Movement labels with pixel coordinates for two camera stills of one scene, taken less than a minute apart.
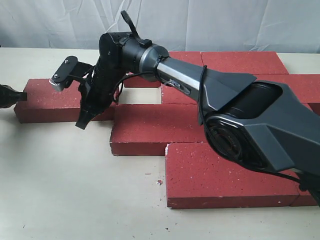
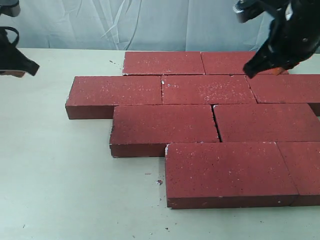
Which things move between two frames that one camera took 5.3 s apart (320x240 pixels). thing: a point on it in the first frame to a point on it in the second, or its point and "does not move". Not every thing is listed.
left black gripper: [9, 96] to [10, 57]
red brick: [306, 87] does not move
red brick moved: [45, 104] to [95, 97]
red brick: [257, 63] does not move
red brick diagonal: [146, 129] does not move
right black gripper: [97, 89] to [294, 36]
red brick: [196, 177] does not move
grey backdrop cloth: [182, 25] does not move
